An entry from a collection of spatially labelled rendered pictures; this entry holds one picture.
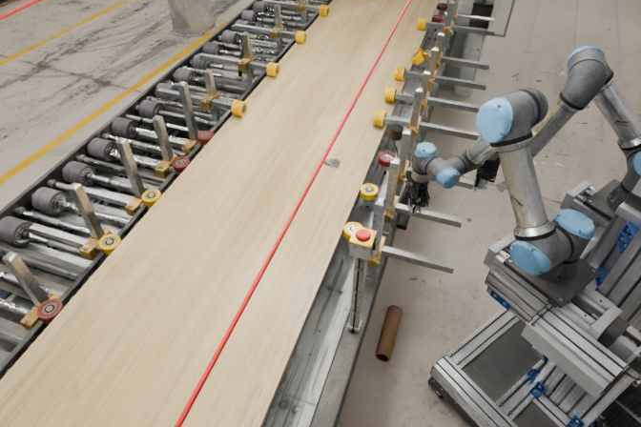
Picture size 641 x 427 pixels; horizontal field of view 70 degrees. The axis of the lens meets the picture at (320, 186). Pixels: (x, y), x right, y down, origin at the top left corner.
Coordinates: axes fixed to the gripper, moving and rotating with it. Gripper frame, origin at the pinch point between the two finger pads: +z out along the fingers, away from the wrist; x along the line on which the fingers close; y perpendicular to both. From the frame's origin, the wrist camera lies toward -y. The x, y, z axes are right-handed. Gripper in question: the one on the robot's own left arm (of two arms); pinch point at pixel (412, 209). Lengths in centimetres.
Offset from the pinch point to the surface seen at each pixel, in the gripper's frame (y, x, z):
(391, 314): -1, -1, 82
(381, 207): 20.2, -18.3, -22.3
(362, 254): 46, -28, -28
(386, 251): 17.3, -13.1, 5.8
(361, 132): -56, -16, -1
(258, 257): 24, -64, -1
